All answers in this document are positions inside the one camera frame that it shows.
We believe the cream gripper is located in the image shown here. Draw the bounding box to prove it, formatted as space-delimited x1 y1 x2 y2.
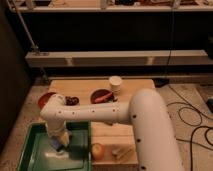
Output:
50 131 70 147

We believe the blue sponge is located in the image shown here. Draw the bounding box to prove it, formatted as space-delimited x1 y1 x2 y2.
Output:
50 139 63 151

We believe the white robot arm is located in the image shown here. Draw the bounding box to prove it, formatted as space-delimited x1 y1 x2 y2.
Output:
40 89 184 171

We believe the red bowl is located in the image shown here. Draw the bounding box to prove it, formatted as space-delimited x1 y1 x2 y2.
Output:
38 92 54 109

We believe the dark purple bowl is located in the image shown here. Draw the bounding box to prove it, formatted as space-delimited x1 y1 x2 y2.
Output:
90 89 115 104

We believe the dark grape bunch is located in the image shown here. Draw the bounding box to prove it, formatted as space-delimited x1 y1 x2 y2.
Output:
65 96 79 106

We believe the green plastic tray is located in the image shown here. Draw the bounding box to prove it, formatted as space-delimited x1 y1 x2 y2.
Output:
17 122 92 171

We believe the yellow apple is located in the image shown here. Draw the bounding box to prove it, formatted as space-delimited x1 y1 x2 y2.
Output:
92 143 105 160

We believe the orange carrot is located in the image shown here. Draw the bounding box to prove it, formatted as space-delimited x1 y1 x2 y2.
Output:
94 92 113 103

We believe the pale wooden utensil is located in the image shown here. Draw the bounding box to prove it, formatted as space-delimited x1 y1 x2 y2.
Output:
112 147 133 161

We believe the white cup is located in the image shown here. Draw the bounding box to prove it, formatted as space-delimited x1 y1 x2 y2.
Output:
109 76 122 93

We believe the metal stand pole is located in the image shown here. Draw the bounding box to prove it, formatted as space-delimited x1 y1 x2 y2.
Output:
11 0 49 56

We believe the black cable on floor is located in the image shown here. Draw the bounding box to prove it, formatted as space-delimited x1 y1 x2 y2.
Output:
166 84 213 171

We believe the white shelf rail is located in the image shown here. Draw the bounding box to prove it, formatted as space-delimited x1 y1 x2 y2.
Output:
25 50 213 67

